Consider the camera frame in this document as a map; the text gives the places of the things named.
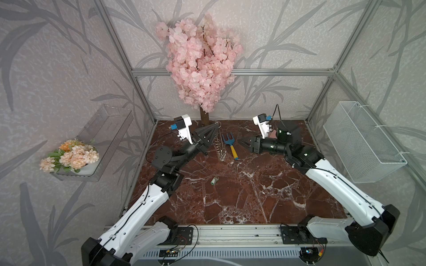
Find key with green tag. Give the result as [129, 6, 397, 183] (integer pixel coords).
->
[210, 177, 219, 186]

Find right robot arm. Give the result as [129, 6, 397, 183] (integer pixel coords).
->
[239, 120, 400, 257]

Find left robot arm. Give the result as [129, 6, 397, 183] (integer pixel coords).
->
[81, 124, 219, 266]

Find blue yellow garden fork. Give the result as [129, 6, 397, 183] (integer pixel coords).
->
[221, 133, 239, 160]

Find pink hand brush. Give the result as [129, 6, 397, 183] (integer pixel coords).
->
[268, 129, 287, 141]

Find pink cherry blossom tree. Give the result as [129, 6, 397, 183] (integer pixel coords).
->
[155, 13, 243, 125]

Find peach flower bouquet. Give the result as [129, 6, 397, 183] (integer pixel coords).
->
[39, 139, 100, 174]

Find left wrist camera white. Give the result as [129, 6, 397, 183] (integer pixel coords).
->
[170, 114, 193, 145]

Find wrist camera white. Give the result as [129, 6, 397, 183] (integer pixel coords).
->
[170, 114, 193, 145]
[253, 114, 272, 139]

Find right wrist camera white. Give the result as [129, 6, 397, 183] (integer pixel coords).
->
[253, 114, 272, 139]

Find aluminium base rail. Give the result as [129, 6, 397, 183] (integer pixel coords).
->
[96, 223, 377, 249]

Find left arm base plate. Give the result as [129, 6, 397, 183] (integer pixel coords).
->
[158, 226, 195, 246]

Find clear acrylic wall shelf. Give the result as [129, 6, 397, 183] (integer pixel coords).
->
[53, 104, 134, 182]

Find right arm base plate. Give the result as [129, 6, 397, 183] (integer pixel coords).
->
[280, 224, 328, 245]

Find white wire mesh basket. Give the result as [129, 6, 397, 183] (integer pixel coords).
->
[323, 101, 408, 184]

